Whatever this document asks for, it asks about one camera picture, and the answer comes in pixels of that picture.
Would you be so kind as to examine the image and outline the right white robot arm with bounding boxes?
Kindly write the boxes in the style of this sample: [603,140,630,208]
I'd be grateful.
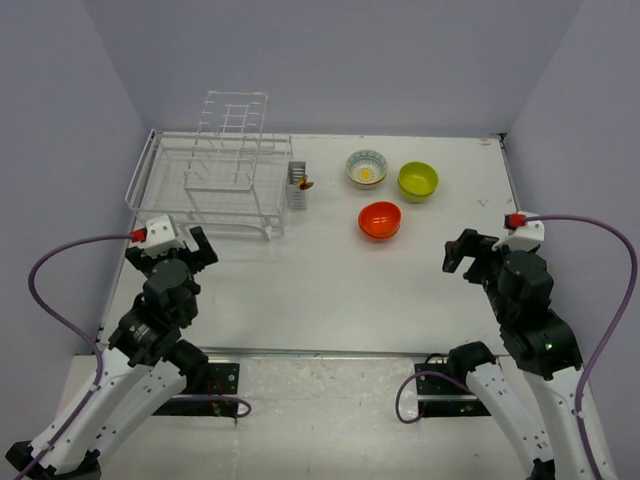
[442,229,617,479]

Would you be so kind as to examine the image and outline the white wire dish rack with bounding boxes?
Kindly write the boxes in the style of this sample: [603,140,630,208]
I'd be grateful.
[125,91,293,240]

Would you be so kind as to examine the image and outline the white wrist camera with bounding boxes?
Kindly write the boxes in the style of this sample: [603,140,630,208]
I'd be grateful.
[130,215,185,257]
[492,211,545,251]

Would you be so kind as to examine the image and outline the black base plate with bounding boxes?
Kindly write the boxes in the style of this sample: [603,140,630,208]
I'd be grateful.
[415,375,490,418]
[153,362,240,418]

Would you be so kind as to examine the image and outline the grey cutlery holder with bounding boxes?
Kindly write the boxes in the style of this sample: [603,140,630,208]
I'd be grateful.
[286,161,306,210]

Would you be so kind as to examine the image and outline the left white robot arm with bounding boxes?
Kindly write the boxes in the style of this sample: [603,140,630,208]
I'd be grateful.
[6,216,218,479]

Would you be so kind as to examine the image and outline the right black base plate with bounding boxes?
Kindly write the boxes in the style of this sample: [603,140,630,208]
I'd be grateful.
[415,375,490,418]

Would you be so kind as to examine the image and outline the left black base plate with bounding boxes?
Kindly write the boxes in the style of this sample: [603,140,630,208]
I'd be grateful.
[153,362,240,418]

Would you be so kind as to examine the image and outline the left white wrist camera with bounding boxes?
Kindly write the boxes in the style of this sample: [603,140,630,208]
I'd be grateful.
[130,215,185,257]

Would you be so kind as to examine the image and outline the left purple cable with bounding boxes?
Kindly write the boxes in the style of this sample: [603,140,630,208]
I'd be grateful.
[9,231,254,480]

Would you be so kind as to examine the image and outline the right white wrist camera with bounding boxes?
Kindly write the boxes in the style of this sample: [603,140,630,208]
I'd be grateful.
[492,211,545,251]

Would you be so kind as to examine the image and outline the blue sun patterned bowl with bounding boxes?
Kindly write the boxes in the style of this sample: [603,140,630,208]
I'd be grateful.
[345,149,388,178]

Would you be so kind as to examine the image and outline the orange flower patterned bowl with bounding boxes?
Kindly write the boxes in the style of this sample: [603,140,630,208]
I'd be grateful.
[349,172,387,190]

